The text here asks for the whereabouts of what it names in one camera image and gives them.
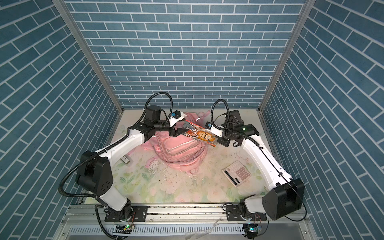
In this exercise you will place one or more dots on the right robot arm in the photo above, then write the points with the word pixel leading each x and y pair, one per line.
pixel 284 194

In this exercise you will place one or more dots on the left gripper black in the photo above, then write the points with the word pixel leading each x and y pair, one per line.
pixel 176 132

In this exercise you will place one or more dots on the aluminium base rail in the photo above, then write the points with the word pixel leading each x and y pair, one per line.
pixel 196 221

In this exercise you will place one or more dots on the pink student backpack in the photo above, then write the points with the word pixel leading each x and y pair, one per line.
pixel 179 153

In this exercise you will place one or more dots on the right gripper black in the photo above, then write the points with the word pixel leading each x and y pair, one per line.
pixel 222 141

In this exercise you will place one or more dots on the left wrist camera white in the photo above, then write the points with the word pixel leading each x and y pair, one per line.
pixel 176 117

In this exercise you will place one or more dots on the pink white calculator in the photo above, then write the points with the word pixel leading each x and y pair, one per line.
pixel 236 173

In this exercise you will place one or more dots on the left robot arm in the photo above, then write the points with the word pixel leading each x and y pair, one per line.
pixel 95 174

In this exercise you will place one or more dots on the colourful picture book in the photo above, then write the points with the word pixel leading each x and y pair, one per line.
pixel 198 133

